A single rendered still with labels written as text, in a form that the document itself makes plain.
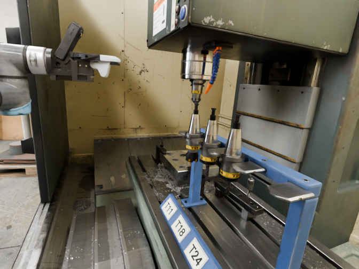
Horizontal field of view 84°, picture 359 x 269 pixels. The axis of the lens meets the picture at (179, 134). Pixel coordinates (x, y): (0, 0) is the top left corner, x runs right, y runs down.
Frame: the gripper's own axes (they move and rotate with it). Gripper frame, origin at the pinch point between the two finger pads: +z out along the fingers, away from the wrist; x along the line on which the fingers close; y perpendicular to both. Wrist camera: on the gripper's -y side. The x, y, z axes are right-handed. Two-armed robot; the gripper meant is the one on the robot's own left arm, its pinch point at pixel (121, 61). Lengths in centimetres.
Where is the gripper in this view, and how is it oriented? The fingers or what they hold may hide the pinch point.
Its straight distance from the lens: 70.1
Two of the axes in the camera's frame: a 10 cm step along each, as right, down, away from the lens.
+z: 9.5, -0.1, 3.1
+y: -0.7, 9.7, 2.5
